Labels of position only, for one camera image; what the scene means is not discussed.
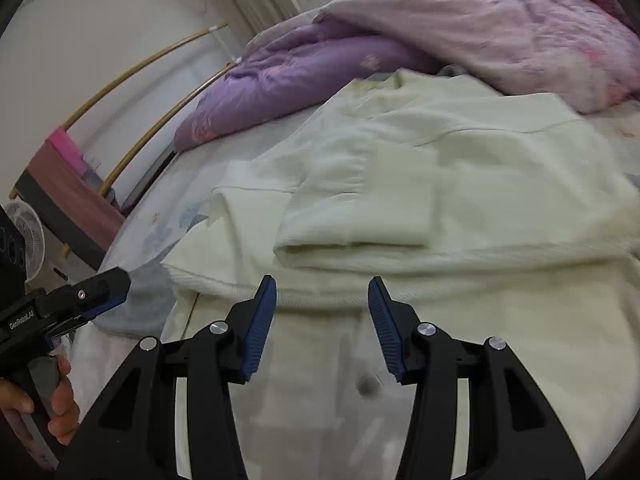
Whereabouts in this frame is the pink towel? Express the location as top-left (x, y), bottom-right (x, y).
top-left (47, 127), bottom-right (87, 173)

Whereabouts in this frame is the white standing fan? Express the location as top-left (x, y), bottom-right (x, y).
top-left (5, 201), bottom-right (46, 283)

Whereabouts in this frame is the curved wooden rail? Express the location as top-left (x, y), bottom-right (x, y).
top-left (100, 62), bottom-right (236, 198)
top-left (62, 22), bottom-right (231, 131)

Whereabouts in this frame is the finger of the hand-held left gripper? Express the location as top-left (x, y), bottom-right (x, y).
top-left (32, 266), bottom-right (132, 317)
top-left (47, 297), bottom-right (126, 339)

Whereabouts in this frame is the mauve towel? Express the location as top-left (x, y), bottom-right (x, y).
top-left (15, 140), bottom-right (126, 271)

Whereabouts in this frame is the grey zip hoodie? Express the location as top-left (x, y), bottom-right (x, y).
top-left (95, 255), bottom-right (176, 338)

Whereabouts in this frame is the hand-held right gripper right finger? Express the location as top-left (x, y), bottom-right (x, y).
top-left (367, 276), bottom-right (587, 480)

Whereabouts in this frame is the purple floral quilt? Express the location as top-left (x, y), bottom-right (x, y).
top-left (174, 0), bottom-right (640, 152)

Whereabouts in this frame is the person's left hand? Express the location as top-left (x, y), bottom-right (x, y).
top-left (0, 355), bottom-right (81, 446)

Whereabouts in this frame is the white rail post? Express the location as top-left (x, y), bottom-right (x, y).
top-left (207, 24), bottom-right (241, 63)

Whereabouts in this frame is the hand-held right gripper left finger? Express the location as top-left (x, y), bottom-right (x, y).
top-left (54, 274), bottom-right (278, 480)

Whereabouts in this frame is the bed with floral sheet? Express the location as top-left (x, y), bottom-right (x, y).
top-left (65, 95), bottom-right (640, 480)

